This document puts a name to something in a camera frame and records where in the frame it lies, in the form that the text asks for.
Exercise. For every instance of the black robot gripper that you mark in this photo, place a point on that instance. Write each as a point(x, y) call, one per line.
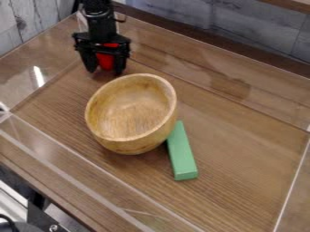
point(102, 39)

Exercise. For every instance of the red felt strawberry fruit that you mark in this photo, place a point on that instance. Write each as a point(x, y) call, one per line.
point(108, 54)

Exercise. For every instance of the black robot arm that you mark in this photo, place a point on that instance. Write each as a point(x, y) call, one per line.
point(100, 5)

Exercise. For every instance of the wooden bowl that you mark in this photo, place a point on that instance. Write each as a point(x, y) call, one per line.
point(132, 113)

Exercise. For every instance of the green rectangular block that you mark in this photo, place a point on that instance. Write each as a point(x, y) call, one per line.
point(181, 154)

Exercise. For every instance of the clear acrylic enclosure walls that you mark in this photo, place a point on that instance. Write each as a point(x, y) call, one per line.
point(247, 113)

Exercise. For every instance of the black metal table bracket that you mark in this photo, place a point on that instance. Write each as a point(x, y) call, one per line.
point(38, 217)

